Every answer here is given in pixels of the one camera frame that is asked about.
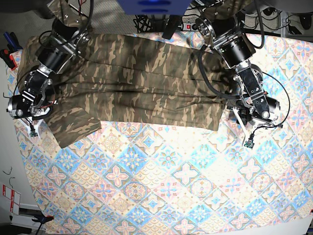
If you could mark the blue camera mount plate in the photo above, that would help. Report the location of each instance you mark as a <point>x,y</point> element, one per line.
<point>154,7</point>

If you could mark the orange black bottom clamp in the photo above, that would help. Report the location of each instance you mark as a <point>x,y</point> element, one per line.
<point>40,218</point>

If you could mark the red white label tag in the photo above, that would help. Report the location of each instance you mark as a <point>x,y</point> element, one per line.
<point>9,199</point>

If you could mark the white power strip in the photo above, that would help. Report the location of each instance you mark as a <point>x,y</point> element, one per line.
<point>188,27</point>

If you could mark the red black clamp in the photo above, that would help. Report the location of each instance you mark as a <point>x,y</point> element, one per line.
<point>8,59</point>

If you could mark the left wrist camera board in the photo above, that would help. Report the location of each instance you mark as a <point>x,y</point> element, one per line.
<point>249,144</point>

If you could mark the patterned tile tablecloth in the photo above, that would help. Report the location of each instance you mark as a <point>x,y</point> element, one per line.
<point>101,177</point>

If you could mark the camouflage T-shirt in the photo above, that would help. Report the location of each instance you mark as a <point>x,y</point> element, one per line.
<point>131,79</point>

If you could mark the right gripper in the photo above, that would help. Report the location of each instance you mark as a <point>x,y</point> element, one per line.
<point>33,110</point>

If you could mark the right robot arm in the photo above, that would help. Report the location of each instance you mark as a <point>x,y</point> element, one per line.
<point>34,95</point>

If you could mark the black bracket under mount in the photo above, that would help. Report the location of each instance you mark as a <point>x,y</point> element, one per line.
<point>171,26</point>

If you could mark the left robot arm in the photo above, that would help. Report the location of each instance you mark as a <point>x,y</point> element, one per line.
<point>252,104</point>

